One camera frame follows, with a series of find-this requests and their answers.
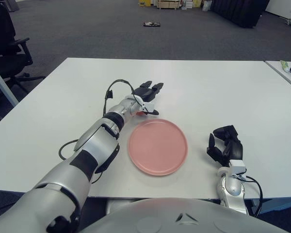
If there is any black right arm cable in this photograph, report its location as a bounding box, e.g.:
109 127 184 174
237 174 264 216

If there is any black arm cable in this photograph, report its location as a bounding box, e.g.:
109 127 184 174
237 174 264 216
59 79 141 184

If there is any green white tube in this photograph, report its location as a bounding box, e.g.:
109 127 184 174
280 60 291 73

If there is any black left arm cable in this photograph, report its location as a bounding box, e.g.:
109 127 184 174
59 79 141 184

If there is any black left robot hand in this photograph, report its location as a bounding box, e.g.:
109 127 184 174
130 81 164 116

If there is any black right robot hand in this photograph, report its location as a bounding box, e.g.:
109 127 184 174
206 125 247 175

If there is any grey desk leg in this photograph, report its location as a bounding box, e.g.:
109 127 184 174
0 59 19 107

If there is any pink round plate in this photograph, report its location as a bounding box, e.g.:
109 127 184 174
128 119 189 176

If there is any wooden pallet crate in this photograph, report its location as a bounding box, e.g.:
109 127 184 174
156 0 180 10

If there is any black partition screen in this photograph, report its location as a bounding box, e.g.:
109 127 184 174
210 0 270 29

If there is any black office chair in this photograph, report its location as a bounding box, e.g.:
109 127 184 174
0 2 46 102

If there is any grey robot torso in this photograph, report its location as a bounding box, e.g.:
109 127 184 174
83 198 282 233

